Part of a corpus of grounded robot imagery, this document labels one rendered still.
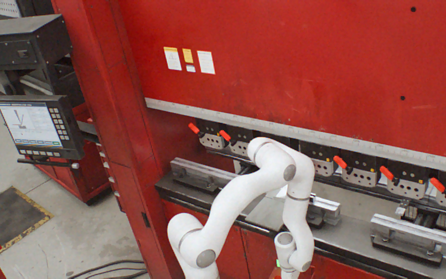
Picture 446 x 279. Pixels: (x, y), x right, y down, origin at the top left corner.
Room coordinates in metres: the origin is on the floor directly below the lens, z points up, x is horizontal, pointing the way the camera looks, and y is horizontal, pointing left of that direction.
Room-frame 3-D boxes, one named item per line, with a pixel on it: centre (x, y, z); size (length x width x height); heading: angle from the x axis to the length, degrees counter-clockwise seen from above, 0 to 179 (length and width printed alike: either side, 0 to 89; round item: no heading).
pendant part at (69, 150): (2.25, 0.93, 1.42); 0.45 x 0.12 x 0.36; 64
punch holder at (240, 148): (1.97, -0.11, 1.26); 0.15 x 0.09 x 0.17; 48
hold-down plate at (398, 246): (1.38, -0.69, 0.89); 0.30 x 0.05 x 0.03; 48
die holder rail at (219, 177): (2.19, 0.13, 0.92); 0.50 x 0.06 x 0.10; 48
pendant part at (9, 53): (2.34, 0.94, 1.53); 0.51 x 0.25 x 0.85; 64
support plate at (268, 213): (1.71, -0.18, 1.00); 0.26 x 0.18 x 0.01; 138
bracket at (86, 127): (2.49, 0.87, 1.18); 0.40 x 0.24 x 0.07; 48
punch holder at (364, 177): (1.57, -0.56, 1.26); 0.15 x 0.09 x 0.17; 48
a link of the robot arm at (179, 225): (1.23, 0.18, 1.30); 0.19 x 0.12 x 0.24; 23
